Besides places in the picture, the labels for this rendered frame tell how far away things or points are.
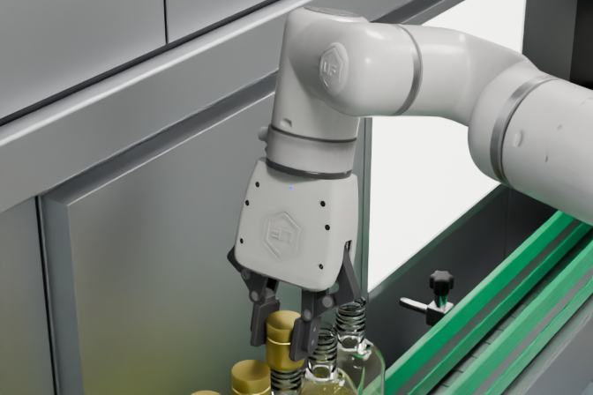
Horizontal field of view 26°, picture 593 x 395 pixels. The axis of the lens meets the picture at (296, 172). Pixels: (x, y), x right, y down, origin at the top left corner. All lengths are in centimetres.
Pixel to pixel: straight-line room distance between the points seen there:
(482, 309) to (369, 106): 71
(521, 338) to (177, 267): 54
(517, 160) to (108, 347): 44
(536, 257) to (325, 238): 75
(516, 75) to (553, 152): 8
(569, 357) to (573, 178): 90
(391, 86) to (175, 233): 29
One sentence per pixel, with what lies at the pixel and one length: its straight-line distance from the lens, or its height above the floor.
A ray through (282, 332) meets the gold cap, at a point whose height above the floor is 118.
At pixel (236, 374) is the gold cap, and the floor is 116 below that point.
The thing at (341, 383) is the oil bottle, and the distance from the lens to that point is 123.
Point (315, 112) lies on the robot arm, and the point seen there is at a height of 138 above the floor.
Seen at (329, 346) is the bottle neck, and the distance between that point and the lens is 121.
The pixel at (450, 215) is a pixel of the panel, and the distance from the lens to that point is 172.
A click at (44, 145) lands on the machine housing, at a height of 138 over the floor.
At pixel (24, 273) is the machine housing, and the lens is 109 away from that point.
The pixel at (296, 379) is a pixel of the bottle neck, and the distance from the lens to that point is 117.
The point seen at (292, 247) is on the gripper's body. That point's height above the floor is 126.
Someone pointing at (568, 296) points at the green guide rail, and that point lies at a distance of 173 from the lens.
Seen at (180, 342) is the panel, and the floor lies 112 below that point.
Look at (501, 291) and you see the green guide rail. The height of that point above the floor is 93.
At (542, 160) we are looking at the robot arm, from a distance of 87.
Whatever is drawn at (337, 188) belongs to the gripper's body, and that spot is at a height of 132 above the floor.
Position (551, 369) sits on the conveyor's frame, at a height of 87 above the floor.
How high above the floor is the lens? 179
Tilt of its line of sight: 26 degrees down
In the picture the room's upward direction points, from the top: straight up
